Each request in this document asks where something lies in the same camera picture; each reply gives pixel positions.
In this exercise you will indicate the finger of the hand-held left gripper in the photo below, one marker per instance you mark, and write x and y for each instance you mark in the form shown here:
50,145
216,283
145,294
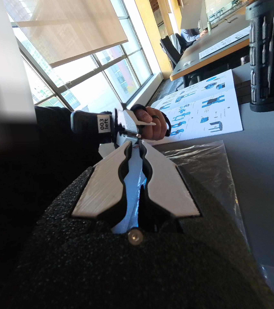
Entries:
131,122
128,140

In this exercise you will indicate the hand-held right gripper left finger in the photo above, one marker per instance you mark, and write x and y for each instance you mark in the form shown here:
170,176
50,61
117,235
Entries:
98,193

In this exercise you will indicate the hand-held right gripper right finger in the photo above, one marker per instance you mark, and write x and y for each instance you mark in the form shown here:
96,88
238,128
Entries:
170,190

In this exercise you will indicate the blue metal U bracket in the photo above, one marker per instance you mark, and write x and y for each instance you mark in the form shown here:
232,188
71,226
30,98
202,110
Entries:
133,183

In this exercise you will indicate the wooden edged desk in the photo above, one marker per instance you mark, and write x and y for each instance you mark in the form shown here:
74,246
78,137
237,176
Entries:
199,65

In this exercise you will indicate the grey desk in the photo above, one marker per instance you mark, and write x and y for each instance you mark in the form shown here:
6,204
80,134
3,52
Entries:
267,169

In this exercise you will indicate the person's left hand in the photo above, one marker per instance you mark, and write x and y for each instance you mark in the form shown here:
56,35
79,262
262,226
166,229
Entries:
155,131

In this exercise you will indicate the clear plastic bag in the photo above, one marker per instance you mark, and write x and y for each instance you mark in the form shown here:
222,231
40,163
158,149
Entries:
204,169

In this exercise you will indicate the black office chair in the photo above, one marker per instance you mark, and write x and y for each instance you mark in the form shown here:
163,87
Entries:
170,50

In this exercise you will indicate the white instruction booklet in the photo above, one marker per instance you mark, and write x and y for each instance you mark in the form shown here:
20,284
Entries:
223,111

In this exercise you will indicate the beige roller blind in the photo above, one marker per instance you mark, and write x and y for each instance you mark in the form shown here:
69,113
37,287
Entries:
67,29

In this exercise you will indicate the dark brown flat box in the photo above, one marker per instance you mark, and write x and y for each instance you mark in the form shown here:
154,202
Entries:
243,93

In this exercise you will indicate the printed paper sheet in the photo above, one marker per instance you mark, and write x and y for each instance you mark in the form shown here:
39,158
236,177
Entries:
223,44

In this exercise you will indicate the black perforated cylinder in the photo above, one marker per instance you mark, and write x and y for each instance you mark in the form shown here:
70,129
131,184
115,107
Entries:
269,60

